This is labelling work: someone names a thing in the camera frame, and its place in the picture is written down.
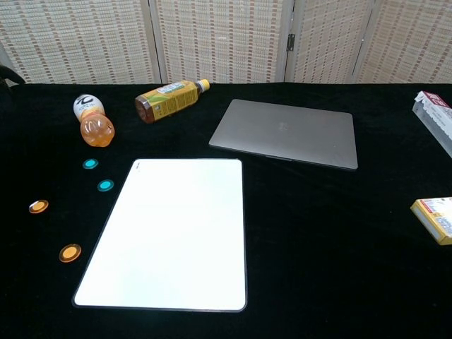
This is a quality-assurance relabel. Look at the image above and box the tea bottle yellow label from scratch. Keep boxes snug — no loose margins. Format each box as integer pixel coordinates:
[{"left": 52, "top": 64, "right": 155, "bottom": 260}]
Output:
[{"left": 134, "top": 78, "right": 210, "bottom": 124}]

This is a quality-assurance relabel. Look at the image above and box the orange drink bottle white label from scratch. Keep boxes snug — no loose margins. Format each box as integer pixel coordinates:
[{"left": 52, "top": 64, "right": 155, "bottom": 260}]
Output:
[{"left": 73, "top": 93, "right": 116, "bottom": 148}]

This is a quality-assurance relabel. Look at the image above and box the long white biscuit box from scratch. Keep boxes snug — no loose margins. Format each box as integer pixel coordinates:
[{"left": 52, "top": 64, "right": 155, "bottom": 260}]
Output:
[{"left": 411, "top": 90, "right": 452, "bottom": 159}]

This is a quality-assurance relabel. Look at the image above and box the orange round magnet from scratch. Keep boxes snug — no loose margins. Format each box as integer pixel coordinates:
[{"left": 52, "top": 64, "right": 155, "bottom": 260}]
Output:
[
  {"left": 28, "top": 199, "right": 49, "bottom": 215},
  {"left": 58, "top": 243, "right": 83, "bottom": 263}
]

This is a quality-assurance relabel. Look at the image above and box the silver closed laptop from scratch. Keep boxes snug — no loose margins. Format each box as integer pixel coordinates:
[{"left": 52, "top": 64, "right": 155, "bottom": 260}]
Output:
[{"left": 208, "top": 98, "right": 359, "bottom": 171}]

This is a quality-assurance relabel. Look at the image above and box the black tablecloth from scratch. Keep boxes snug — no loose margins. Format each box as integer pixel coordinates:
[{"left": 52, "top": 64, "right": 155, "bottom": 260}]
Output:
[{"left": 0, "top": 81, "right": 452, "bottom": 339}]

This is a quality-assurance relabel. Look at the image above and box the white magnetic board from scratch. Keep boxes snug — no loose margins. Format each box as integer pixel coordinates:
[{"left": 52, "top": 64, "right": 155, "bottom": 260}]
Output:
[{"left": 72, "top": 157, "right": 248, "bottom": 314}]

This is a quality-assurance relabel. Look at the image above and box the woven folding screen panel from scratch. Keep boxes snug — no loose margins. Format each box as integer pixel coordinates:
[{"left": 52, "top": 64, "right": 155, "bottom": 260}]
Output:
[
  {"left": 352, "top": 0, "right": 452, "bottom": 85},
  {"left": 285, "top": 0, "right": 381, "bottom": 85},
  {"left": 148, "top": 0, "right": 295, "bottom": 85},
  {"left": 0, "top": 0, "right": 162, "bottom": 85}
]

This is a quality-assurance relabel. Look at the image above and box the black curved object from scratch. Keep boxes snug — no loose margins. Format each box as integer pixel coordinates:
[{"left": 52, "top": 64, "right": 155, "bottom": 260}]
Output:
[{"left": 0, "top": 65, "right": 26, "bottom": 88}]

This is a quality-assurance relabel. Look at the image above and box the small yellow box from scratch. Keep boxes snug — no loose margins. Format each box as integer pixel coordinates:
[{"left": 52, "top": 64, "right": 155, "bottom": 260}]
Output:
[{"left": 410, "top": 196, "right": 452, "bottom": 246}]

